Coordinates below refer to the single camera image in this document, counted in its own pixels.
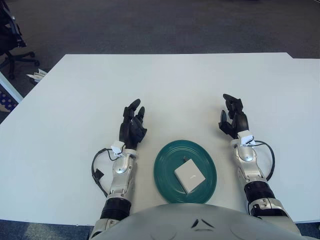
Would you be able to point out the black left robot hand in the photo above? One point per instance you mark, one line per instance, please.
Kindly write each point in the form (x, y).
(130, 132)

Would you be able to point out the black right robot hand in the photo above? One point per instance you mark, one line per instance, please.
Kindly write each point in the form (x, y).
(241, 122)

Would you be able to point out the white charger block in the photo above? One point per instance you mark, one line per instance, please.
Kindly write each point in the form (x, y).
(188, 177)

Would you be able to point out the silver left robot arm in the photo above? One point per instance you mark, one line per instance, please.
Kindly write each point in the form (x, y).
(122, 180)

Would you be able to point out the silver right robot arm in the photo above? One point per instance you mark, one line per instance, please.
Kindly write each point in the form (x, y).
(258, 190)

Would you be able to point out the green round plate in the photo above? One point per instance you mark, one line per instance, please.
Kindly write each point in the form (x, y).
(165, 170)

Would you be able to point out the silver robot torso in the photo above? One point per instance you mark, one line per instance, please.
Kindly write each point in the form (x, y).
(187, 222)

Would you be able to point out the white paper scraps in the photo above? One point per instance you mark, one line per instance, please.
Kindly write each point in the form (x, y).
(38, 75)

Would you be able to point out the blue dotted floor mat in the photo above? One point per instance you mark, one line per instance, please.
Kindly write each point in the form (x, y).
(6, 102)

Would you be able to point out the black office chair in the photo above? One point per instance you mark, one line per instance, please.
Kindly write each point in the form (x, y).
(8, 32)

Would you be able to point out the white desk frame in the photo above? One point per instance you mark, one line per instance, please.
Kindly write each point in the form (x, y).
(11, 91)

